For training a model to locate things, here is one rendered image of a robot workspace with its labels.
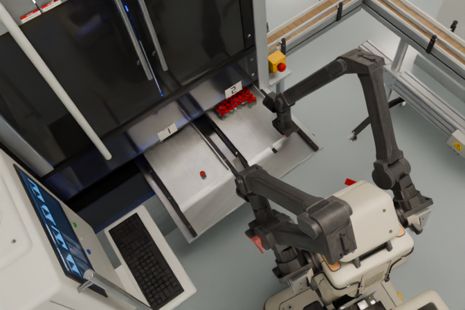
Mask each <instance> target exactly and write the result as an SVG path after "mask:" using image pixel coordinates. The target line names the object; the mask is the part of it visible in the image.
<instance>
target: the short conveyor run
mask: <svg viewBox="0 0 465 310"><path fill-rule="evenodd" d="M362 2H363V0H319V2H317V3H315V4H313V5H312V6H310V7H309V8H307V9H306V10H304V11H302V12H301V13H299V14H297V15H296V16H294V17H292V18H291V19H289V20H288V21H286V22H284V23H283V24H281V25H279V26H278V27H276V28H274V29H273V30H271V31H270V30H269V29H268V22H266V27H267V44H268V52H269V51H271V50H273V49H274V48H277V49H278V50H279V51H280V52H281V53H282V54H283V55H284V56H285V57H288V56H290V55H291V54H293V53H294V52H296V51H298V50H299V49H301V48H302V47H303V46H306V45H307V44H308V43H310V42H312V41H313V40H315V39H316V38H318V37H319V36H321V35H323V34H324V33H326V32H327V31H329V30H331V29H332V28H333V27H335V26H337V25H338V24H340V23H341V22H343V21H344V20H346V19H348V18H349V17H351V16H352V15H354V14H356V13H357V12H359V11H361V6H362Z"/></svg>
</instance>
